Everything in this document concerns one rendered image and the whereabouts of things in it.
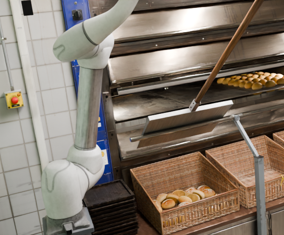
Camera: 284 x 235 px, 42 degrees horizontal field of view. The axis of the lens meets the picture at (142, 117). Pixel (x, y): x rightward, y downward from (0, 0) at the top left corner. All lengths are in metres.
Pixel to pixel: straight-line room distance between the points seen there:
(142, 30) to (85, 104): 1.00
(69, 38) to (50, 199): 0.65
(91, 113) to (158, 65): 1.01
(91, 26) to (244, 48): 1.71
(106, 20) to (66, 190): 0.70
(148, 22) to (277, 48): 1.07
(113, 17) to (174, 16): 1.29
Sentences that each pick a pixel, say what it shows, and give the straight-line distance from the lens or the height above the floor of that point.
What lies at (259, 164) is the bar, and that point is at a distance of 2.35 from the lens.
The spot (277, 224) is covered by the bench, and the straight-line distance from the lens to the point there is 2.69.
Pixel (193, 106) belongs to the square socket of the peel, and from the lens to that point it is 2.11.
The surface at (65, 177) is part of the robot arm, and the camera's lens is 1.57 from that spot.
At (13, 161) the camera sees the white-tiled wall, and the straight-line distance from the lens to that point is 2.44.
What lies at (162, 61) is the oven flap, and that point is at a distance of 2.56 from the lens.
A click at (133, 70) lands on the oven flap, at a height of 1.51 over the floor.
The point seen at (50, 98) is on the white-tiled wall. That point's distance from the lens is 2.38.
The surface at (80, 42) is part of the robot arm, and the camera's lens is 1.40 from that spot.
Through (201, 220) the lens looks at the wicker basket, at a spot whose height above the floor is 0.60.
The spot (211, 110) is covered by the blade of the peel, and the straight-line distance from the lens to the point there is 2.25.
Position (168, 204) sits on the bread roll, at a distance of 2.55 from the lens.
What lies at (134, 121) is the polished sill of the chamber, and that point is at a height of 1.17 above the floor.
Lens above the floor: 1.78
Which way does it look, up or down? 14 degrees down
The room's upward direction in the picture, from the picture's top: 7 degrees counter-clockwise
